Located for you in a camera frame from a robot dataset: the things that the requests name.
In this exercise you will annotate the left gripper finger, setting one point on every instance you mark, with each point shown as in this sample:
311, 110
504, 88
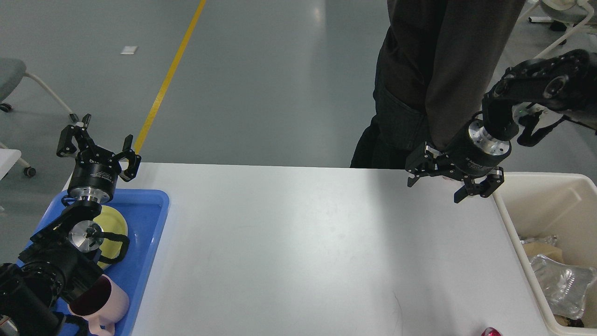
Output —
76, 143
130, 156

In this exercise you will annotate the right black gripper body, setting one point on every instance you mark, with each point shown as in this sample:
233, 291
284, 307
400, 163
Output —
472, 152

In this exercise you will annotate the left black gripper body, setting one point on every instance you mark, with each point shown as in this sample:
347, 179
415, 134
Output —
94, 179

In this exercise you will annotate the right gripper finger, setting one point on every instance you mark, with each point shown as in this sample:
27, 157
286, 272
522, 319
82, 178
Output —
485, 188
425, 161

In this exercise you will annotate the yellow plate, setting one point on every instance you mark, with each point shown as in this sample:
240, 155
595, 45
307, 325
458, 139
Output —
111, 220

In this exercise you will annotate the pink mug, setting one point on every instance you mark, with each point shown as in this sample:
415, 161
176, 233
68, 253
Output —
102, 306

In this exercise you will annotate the aluminium foil tray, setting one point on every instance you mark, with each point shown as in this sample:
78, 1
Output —
564, 287

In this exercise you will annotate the crushed red can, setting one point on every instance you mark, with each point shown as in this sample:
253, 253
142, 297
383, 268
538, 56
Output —
490, 331

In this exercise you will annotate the brown paper bag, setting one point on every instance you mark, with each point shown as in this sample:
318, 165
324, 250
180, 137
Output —
535, 248

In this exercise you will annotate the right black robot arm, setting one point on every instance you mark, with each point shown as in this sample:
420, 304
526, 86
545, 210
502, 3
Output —
530, 100

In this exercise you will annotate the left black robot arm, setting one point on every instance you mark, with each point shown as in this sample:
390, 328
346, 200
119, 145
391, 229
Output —
53, 265

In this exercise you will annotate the beige waste bin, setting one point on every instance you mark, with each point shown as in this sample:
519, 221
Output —
535, 205

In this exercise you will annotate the crumpled foil in bin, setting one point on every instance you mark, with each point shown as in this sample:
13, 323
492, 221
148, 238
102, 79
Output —
551, 240

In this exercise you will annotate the white office chair left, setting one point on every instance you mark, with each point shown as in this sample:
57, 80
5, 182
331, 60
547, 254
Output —
12, 71

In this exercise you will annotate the white office chair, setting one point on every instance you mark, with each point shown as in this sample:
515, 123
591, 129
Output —
12, 71
578, 16

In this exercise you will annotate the person in black clothes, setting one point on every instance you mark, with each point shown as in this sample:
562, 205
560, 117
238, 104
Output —
433, 68

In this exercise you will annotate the white office chair right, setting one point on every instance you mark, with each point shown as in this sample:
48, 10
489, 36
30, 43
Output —
578, 16

